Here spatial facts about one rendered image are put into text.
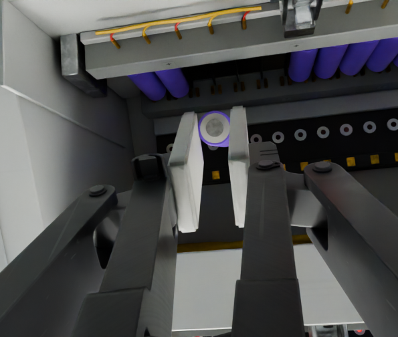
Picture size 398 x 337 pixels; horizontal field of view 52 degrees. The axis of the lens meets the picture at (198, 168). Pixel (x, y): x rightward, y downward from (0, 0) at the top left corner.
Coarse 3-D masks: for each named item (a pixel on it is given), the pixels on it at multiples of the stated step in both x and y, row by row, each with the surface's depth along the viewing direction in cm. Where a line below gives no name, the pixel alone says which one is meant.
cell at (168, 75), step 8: (160, 72) 29; (168, 72) 29; (176, 72) 30; (168, 80) 31; (176, 80) 31; (184, 80) 33; (168, 88) 33; (176, 88) 33; (184, 88) 34; (176, 96) 35
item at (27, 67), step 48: (0, 0) 22; (48, 0) 22; (96, 0) 23; (144, 0) 23; (192, 0) 24; (240, 0) 24; (0, 48) 21; (48, 48) 26; (48, 96) 26; (96, 96) 31; (336, 96) 37; (384, 96) 36
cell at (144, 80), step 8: (152, 72) 31; (136, 80) 30; (144, 80) 31; (152, 80) 31; (160, 80) 33; (144, 88) 32; (152, 88) 32; (160, 88) 34; (152, 96) 34; (160, 96) 35
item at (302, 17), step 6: (294, 0) 20; (300, 0) 19; (306, 0) 20; (312, 0) 20; (294, 6) 21; (300, 6) 21; (306, 6) 21; (294, 12) 21; (300, 12) 21; (306, 12) 21; (300, 18) 21; (306, 18) 21; (300, 24) 21; (306, 24) 21
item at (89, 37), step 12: (324, 0) 24; (336, 0) 24; (348, 0) 24; (360, 0) 24; (240, 12) 25; (252, 12) 25; (264, 12) 25; (276, 12) 25; (132, 24) 26; (168, 24) 25; (180, 24) 25; (192, 24) 25; (204, 24) 25; (216, 24) 25; (84, 36) 26; (96, 36) 26; (108, 36) 26; (120, 36) 26; (132, 36) 26
